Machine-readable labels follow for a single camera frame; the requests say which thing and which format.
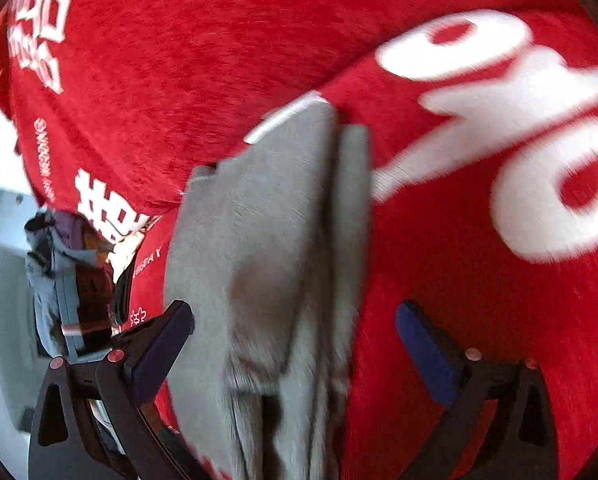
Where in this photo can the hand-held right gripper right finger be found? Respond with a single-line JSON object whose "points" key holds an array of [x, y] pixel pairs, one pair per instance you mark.
{"points": [[426, 355]]}

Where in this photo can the floral patterned fabric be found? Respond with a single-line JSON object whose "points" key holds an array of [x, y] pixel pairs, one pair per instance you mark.
{"points": [[129, 250]]}

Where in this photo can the red printed blanket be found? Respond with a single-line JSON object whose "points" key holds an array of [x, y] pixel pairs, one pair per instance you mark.
{"points": [[179, 85]]}

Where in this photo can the small grey garment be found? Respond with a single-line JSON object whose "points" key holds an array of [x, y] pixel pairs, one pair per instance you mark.
{"points": [[259, 220]]}

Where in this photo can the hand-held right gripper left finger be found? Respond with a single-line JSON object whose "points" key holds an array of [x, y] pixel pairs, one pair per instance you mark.
{"points": [[161, 345]]}

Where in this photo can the blue-grey denim cloth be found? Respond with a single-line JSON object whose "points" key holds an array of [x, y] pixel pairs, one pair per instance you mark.
{"points": [[46, 280]]}

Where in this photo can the dark patterned cloth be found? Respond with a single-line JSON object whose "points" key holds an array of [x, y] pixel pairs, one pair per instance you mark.
{"points": [[94, 295]]}

